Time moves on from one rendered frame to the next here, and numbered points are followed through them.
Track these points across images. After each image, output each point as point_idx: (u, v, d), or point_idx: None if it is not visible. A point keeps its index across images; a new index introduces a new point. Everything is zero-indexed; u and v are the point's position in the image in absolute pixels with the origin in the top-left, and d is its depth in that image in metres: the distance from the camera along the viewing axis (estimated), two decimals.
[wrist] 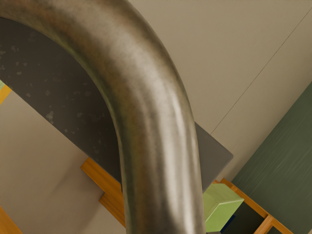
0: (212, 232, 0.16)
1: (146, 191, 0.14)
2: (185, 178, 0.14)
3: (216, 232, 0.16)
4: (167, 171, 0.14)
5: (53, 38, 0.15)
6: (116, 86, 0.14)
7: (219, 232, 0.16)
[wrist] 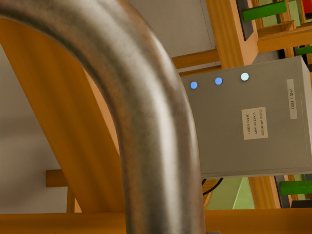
0: (212, 232, 0.16)
1: (146, 191, 0.14)
2: (185, 178, 0.14)
3: (216, 232, 0.16)
4: (167, 171, 0.14)
5: (54, 38, 0.15)
6: (116, 86, 0.14)
7: (219, 232, 0.16)
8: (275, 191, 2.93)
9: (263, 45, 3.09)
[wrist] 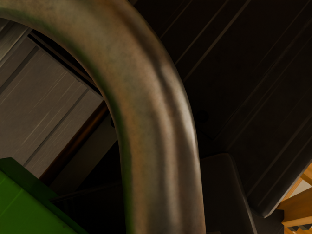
0: (212, 232, 0.16)
1: (146, 191, 0.14)
2: (185, 178, 0.14)
3: (216, 232, 0.16)
4: (167, 171, 0.14)
5: (54, 38, 0.15)
6: (116, 86, 0.14)
7: (219, 232, 0.16)
8: None
9: None
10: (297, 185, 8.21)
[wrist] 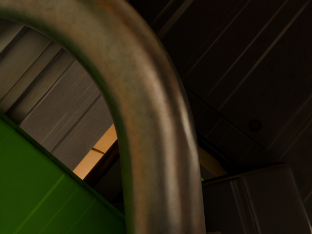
0: (212, 232, 0.16)
1: (146, 191, 0.14)
2: (185, 178, 0.14)
3: (216, 232, 0.16)
4: (167, 171, 0.14)
5: (53, 38, 0.15)
6: (116, 86, 0.14)
7: (219, 232, 0.16)
8: None
9: None
10: None
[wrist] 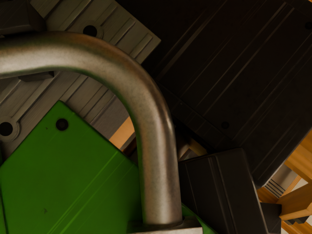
0: None
1: (150, 159, 0.30)
2: (168, 153, 0.30)
3: None
4: (159, 149, 0.29)
5: (104, 84, 0.31)
6: (135, 108, 0.30)
7: None
8: None
9: None
10: (296, 183, 8.37)
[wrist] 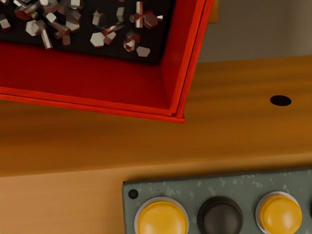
0: None
1: None
2: None
3: None
4: None
5: None
6: None
7: None
8: None
9: None
10: None
